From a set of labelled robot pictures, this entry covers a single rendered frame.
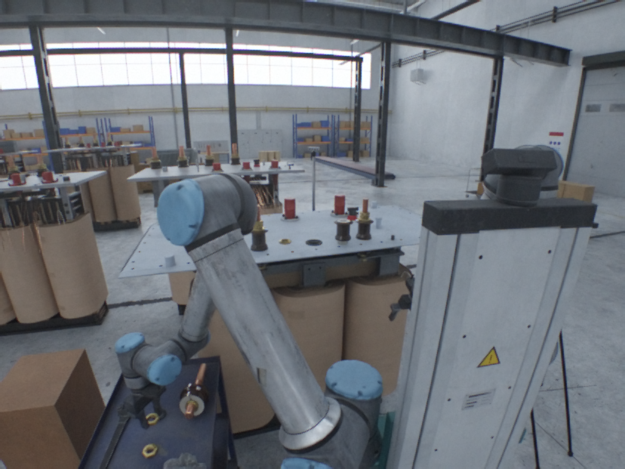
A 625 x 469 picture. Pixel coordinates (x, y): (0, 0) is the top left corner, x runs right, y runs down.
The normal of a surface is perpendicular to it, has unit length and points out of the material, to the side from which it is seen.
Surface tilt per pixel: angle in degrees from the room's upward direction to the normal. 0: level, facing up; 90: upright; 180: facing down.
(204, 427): 0
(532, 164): 61
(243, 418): 90
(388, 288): 90
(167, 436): 0
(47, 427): 90
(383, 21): 90
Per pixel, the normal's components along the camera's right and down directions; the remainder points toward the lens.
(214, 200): 0.79, -0.27
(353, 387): 0.04, -0.97
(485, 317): 0.15, 0.32
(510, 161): 0.13, -0.18
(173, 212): -0.48, 0.17
